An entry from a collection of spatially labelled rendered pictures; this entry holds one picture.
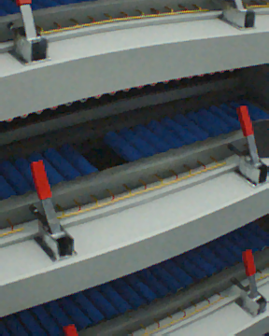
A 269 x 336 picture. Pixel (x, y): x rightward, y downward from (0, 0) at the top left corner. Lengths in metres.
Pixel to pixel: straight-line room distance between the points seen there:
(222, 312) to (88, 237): 0.26
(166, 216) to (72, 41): 0.21
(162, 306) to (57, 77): 0.35
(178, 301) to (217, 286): 0.07
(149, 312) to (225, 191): 0.18
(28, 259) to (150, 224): 0.14
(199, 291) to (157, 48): 0.34
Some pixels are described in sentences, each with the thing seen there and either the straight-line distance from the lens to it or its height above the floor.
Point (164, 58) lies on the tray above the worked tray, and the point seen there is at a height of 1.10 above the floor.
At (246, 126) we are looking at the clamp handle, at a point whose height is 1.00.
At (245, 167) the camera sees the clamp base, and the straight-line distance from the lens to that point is 0.76.
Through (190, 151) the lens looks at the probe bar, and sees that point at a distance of 0.75.
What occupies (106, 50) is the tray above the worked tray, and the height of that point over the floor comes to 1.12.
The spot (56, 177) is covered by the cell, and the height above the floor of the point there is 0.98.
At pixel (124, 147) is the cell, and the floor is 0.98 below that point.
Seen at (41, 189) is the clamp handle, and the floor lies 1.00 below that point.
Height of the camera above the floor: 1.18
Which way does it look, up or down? 16 degrees down
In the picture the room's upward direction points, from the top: 6 degrees counter-clockwise
